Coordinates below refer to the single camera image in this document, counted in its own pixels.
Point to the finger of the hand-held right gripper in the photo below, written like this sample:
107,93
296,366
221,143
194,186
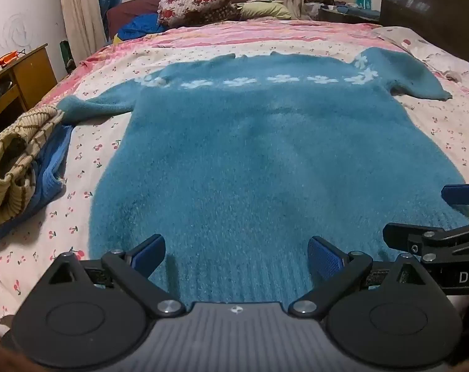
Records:
461,194
403,236

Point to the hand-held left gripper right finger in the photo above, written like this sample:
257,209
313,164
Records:
324,259

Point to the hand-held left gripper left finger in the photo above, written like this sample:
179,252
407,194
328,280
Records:
151,255

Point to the teal knit sweater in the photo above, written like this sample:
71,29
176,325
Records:
257,143

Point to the blue knit garment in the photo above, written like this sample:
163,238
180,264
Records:
50,162

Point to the dotted white pillow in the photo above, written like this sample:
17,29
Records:
424,44

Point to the beige striped knit sweater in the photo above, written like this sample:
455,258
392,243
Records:
13,151

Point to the dark wooden headboard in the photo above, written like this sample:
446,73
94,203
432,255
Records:
432,4

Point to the dark nightstand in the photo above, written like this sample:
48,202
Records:
346,15

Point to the wooden desk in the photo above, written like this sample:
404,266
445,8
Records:
31,73

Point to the blue crumpled cloth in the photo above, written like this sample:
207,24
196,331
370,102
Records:
139,27

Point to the pink striped blanket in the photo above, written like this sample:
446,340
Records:
226,33

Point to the orange item on desk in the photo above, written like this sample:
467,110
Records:
4,59

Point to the maroon sofa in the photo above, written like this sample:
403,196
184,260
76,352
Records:
134,6

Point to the olive green pillow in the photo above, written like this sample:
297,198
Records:
263,10

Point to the floral folded quilt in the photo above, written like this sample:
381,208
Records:
195,2

